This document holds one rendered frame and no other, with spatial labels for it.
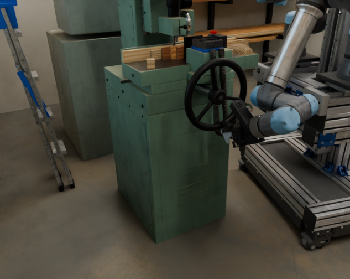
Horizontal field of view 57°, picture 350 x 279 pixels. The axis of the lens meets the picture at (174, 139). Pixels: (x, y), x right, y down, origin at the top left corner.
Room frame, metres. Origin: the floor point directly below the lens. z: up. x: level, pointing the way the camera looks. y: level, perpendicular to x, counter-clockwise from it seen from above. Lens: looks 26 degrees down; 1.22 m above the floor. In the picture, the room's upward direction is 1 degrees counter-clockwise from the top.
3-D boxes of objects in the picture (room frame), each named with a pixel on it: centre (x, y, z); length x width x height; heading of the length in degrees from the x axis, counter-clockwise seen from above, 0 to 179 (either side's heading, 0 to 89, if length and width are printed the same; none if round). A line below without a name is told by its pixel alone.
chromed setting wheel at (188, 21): (1.66, -0.06, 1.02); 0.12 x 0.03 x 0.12; 28
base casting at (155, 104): (1.59, 0.05, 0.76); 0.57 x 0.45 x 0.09; 28
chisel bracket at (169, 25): (1.51, 0.00, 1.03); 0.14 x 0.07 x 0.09; 28
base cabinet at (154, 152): (1.59, 0.05, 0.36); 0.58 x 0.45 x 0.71; 28
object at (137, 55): (1.53, -0.05, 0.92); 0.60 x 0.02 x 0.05; 118
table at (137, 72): (1.42, -0.11, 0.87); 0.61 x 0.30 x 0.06; 118
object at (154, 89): (1.43, -0.04, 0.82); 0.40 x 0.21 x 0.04; 118
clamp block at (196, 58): (1.34, -0.15, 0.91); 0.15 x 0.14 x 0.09; 118
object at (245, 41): (1.56, -0.14, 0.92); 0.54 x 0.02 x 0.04; 118
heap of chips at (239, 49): (1.55, -0.32, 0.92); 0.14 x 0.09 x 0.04; 28
